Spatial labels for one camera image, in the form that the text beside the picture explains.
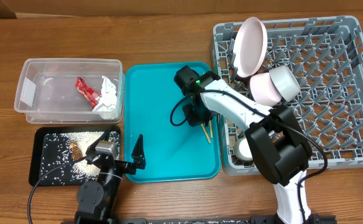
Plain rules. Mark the white tissue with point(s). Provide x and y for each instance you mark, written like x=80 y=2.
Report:
x=107 y=102

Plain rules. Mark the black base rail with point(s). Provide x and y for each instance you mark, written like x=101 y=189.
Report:
x=263 y=219

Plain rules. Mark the brown food piece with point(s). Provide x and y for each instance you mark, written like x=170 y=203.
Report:
x=76 y=152

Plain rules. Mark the white cup in rack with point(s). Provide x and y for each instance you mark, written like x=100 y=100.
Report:
x=242 y=150

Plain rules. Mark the large white pink plate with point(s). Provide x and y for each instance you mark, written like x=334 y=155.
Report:
x=250 y=47

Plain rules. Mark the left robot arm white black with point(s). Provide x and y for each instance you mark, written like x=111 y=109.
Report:
x=96 y=197

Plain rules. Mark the black tray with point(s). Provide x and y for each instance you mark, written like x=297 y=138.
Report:
x=114 y=136

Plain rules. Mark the teal plastic tray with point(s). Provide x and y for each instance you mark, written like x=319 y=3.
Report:
x=173 y=149

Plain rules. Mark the wooden chopstick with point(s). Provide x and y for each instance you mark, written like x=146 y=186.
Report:
x=206 y=133
x=210 y=129

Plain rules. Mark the grey bowl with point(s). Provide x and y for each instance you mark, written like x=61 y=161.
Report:
x=285 y=82

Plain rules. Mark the pink bowl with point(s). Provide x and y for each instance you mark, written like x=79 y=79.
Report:
x=263 y=90

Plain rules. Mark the clear plastic bin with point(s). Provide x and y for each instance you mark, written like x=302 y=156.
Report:
x=47 y=93

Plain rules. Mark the red snack wrapper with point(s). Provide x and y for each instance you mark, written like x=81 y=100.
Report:
x=89 y=94

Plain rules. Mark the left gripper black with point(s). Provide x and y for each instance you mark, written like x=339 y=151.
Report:
x=138 y=158

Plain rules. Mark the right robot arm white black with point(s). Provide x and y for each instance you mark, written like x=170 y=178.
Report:
x=278 y=146

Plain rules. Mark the white rice pile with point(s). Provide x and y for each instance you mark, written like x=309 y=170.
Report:
x=56 y=164

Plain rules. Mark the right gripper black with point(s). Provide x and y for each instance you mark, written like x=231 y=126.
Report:
x=196 y=116

